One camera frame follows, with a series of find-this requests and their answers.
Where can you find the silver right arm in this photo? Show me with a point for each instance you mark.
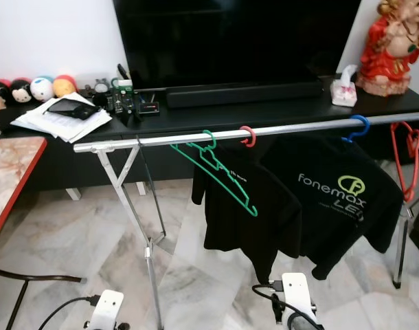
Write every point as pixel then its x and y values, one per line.
pixel 302 322

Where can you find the green plastic hanger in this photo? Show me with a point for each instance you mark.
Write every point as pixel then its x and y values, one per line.
pixel 252 210

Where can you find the blue plastic hanger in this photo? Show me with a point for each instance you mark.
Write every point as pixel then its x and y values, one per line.
pixel 365 124

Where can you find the red edged marble table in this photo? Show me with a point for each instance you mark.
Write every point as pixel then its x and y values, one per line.
pixel 14 179

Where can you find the black mouse plush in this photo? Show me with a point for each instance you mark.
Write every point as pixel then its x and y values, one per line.
pixel 20 91

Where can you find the white paper stack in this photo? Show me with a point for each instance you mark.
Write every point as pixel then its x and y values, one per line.
pixel 62 127

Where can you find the red plush toy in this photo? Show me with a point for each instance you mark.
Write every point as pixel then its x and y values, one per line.
pixel 0 83

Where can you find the white blue round plush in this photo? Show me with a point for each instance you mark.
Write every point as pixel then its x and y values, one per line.
pixel 41 89

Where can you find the black wallet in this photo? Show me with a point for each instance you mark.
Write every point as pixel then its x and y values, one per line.
pixel 73 108

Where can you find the orange round plush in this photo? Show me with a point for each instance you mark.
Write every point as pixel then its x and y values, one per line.
pixel 64 86

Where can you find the small grey figurine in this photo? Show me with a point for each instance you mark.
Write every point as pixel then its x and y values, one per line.
pixel 102 86

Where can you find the green circuit board gadget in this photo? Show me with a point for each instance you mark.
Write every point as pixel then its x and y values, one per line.
pixel 122 100

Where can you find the silver metal clothes rack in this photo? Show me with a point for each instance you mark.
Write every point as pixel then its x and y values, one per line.
pixel 154 139

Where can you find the small black electronic box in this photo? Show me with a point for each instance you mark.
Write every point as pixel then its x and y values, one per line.
pixel 148 106

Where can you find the black tv console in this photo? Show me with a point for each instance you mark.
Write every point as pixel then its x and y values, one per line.
pixel 202 118

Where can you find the black soundbar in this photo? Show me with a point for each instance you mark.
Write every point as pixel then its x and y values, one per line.
pixel 244 94

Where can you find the black television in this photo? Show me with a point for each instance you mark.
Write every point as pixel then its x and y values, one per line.
pixel 237 38

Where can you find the white pink tissue pack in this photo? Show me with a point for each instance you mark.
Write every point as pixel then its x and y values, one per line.
pixel 344 91

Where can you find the black fonemax logo shirt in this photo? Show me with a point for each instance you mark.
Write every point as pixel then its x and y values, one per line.
pixel 354 220

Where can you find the red laughing buddha statue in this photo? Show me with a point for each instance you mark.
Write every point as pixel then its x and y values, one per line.
pixel 391 55

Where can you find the dark brown metal leg frame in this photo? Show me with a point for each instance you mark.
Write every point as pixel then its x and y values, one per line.
pixel 38 276

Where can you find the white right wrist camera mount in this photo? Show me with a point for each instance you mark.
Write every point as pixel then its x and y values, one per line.
pixel 297 294

